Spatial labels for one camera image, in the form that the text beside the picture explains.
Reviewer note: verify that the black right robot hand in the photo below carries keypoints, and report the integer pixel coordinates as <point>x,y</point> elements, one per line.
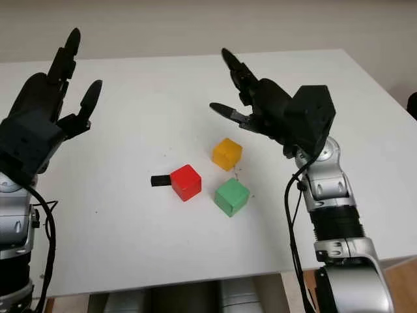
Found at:
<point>270,104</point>

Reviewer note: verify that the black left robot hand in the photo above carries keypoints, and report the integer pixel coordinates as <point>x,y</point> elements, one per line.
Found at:
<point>36,94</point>

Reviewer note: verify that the yellow cube block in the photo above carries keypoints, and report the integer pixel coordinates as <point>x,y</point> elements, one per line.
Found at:
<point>226,154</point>

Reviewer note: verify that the green cube block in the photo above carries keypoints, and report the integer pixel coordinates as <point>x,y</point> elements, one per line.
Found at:
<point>231,195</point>

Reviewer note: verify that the red cube block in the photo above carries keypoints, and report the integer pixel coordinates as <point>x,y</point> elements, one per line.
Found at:
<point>185,182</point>

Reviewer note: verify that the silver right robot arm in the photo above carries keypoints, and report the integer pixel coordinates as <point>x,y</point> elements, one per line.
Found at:
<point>335,186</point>

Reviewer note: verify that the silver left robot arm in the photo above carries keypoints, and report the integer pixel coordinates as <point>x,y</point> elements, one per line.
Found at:
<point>14,225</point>

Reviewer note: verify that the black tape strip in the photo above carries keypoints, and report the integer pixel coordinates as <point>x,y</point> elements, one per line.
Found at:
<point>160,180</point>

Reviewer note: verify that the dark round background object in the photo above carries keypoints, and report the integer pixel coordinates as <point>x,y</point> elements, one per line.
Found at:
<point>412,106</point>

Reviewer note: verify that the grey robot lower body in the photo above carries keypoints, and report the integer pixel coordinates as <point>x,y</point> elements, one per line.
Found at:
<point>182,296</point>

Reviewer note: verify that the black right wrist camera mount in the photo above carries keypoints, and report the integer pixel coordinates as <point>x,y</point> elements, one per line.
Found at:
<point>309,120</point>

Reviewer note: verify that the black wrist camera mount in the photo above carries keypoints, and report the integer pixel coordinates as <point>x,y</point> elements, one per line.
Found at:
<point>26,143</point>
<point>309,120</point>

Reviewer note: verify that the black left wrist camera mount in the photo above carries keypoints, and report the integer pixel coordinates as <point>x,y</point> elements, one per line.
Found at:
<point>26,143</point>

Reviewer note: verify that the white table frame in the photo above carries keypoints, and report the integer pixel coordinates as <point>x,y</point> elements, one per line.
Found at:
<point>397,262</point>

